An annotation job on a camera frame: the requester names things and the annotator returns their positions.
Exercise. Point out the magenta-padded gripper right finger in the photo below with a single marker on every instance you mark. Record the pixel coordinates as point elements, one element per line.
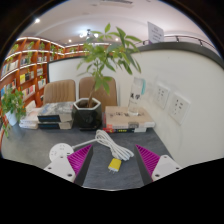
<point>163,166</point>

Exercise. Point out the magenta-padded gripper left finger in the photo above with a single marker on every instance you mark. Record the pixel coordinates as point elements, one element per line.
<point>63,166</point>

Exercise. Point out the dark-spined thick book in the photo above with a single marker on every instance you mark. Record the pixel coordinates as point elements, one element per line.
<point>55,125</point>

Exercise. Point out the white book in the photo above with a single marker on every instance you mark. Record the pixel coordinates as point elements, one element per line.
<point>28,125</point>
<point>32,115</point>

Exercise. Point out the grey photo-cover book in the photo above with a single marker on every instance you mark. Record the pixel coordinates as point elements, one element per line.
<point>56,110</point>

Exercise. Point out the tall plant in black pot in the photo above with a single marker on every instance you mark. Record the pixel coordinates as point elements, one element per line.
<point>87,115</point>

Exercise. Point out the large beige book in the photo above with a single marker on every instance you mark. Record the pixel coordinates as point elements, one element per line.
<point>120,118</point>

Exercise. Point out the leafy plant in white pot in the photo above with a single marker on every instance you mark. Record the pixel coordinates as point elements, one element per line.
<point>13,105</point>

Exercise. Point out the orange wooden bookshelf unit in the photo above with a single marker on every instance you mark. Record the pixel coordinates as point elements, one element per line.
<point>26,70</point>

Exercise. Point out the black metal railing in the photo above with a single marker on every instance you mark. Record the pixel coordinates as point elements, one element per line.
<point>190,37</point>

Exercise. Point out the white printed sign card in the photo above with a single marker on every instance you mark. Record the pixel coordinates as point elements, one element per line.
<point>156,32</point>

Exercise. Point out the black multi-bulb ceiling lamp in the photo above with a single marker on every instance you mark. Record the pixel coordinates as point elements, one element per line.
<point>88,33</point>

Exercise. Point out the white wall socket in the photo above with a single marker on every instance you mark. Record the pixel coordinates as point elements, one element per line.
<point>179,109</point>
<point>162,96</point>

